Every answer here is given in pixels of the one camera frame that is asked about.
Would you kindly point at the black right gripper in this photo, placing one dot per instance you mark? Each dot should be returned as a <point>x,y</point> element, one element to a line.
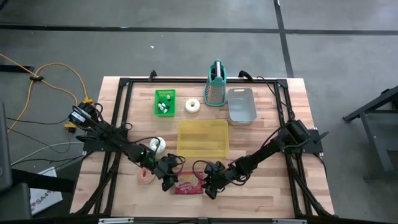
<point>230,175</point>

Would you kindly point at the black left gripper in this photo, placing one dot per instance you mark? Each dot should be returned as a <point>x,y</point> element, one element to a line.
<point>163,168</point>

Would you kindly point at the red snack packet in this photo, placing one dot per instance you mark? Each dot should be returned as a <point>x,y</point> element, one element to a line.
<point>186,186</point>

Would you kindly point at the white sprinkled donut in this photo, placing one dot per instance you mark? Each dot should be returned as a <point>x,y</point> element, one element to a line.
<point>161,146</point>

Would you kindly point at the cream glazed donut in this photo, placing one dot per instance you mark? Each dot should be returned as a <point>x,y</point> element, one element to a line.
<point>188,105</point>

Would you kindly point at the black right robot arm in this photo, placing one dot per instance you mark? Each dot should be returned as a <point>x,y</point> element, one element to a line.
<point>270,149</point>

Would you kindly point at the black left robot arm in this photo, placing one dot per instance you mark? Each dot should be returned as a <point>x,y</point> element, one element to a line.
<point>118,140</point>

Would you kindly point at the pink sprinkled donut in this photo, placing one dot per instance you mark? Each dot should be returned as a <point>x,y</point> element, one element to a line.
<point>143,178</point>

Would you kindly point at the yellow translucent plastic bin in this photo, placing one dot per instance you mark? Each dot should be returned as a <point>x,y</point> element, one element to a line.
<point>202,140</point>

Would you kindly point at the small green plastic basket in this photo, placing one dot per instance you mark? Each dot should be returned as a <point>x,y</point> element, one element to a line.
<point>158,93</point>

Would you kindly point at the grey plastic bin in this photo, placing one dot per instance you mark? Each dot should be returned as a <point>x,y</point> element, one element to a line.
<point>242,105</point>

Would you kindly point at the yellow plug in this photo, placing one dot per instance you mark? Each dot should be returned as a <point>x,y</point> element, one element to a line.
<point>70,126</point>

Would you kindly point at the black beam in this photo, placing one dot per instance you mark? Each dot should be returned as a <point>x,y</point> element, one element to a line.
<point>43,182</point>

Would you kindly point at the white labelled box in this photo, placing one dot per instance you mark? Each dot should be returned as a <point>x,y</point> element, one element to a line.
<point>43,199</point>

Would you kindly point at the grey cabinet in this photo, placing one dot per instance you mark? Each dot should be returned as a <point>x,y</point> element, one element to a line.
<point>12,202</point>

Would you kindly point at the black metal stand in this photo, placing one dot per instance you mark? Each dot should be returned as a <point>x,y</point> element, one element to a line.
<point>373,102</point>

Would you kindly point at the black floor bar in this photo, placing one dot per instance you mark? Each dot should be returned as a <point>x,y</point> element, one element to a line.
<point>15,68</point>

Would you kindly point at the silver bracket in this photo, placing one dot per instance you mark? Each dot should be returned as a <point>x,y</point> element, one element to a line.
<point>289,221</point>
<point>115,220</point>

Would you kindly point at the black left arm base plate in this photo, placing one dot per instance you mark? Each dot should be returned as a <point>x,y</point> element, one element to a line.
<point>90,146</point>

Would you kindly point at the black metal table frame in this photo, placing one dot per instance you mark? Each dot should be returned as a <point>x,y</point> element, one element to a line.
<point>202,81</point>

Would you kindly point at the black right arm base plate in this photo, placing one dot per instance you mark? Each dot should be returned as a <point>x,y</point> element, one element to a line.
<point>315,143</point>

